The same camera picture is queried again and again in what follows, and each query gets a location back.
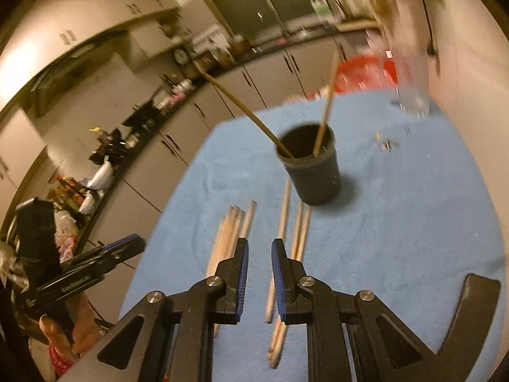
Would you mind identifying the red plastic bowl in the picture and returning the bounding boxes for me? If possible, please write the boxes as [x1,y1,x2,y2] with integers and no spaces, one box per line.
[306,56,398,98]

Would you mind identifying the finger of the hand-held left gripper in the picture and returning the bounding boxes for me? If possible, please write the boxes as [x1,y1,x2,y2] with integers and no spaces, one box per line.
[59,235,146,276]

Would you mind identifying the dark window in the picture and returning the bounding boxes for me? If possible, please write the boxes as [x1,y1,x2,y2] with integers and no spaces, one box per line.
[191,0,345,45]

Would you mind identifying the grey lower cabinets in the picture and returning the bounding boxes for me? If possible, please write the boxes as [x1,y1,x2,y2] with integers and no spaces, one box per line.
[0,24,382,327]

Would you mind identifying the white plastic bag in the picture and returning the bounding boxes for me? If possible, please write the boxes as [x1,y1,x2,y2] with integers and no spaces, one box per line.
[88,161,117,190]

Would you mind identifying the dark bamboo chopstick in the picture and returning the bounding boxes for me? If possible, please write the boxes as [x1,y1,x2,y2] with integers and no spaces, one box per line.
[197,67,295,159]

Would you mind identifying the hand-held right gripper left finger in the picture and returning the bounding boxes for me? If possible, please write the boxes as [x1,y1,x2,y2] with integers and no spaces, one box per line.
[64,238,250,382]

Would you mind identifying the tan bamboo chopstick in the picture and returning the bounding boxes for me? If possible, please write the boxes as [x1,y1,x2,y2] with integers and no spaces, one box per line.
[312,50,340,158]

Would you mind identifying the blue towel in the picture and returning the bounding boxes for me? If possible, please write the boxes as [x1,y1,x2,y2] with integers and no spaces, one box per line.
[117,91,507,382]

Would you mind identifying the black cup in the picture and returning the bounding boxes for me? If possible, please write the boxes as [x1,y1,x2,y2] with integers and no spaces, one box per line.
[276,124,343,206]

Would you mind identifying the black wall cable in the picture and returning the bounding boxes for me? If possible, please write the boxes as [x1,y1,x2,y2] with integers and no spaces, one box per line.
[414,0,443,77]

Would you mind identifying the grey cabinets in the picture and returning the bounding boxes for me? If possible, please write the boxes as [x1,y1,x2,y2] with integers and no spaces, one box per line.
[0,24,382,327]
[0,0,192,124]

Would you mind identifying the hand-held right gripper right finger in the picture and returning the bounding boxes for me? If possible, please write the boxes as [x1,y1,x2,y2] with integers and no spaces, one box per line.
[271,239,458,382]

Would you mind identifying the grey upper cabinets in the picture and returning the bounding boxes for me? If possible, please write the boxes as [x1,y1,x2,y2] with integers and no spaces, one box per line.
[0,0,192,124]

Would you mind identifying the row of wooden chopsticks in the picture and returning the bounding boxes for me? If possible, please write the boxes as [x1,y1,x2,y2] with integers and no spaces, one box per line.
[205,178,313,369]

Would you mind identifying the person's left hand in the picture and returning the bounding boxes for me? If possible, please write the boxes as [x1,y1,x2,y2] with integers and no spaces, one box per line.
[40,292,99,364]

